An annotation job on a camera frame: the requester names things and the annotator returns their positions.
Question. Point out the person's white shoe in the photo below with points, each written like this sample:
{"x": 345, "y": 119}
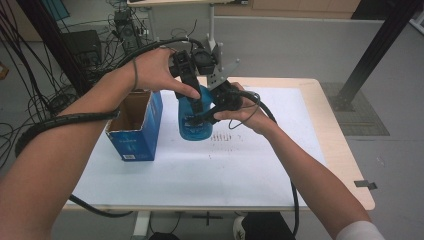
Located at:
{"x": 238, "y": 230}

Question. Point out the white paper sheet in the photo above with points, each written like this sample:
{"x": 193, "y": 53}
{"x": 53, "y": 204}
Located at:
{"x": 216, "y": 173}

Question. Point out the black tape cross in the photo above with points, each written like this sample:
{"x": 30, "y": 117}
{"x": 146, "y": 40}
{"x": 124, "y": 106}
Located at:
{"x": 207, "y": 218}

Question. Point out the black computer case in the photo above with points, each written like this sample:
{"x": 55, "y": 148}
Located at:
{"x": 81, "y": 45}

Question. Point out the dark metal post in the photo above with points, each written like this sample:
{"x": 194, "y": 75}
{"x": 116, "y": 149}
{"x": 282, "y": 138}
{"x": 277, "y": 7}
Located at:
{"x": 53, "y": 43}

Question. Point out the blue plastic bottle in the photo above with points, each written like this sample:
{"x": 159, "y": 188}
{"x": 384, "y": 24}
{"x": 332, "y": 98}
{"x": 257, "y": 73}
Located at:
{"x": 196, "y": 131}

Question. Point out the person's white sleeve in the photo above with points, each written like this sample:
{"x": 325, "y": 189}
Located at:
{"x": 360, "y": 233}

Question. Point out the wooden cabinet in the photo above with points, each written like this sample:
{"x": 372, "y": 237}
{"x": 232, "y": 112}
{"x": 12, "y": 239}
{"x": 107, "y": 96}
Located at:
{"x": 286, "y": 8}

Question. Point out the black metal stand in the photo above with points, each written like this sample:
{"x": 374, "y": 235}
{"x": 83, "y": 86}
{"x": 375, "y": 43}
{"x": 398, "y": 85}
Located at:
{"x": 376, "y": 50}

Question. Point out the person's right hand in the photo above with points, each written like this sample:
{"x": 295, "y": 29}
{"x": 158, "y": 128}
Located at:
{"x": 256, "y": 115}

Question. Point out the white desk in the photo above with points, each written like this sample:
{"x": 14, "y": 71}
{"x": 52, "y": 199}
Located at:
{"x": 211, "y": 26}

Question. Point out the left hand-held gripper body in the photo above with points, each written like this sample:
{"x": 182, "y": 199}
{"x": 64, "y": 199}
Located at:
{"x": 203, "y": 61}

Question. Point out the person's left hand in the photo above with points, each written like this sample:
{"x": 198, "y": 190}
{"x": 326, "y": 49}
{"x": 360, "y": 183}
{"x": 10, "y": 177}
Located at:
{"x": 153, "y": 71}

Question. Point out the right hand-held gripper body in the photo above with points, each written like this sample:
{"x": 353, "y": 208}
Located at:
{"x": 226, "y": 98}

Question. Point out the white table leg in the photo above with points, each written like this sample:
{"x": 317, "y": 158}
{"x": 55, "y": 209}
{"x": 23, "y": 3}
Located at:
{"x": 141, "y": 225}

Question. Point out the grey tape strip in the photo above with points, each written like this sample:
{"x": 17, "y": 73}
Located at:
{"x": 365, "y": 184}

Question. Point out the grey electronic device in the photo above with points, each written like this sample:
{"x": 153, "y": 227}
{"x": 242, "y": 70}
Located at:
{"x": 126, "y": 31}

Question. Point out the person's black pants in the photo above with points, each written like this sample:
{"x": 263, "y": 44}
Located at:
{"x": 263, "y": 228}

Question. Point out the blue carton box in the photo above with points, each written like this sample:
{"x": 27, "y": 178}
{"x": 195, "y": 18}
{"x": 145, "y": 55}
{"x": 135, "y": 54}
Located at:
{"x": 136, "y": 143}

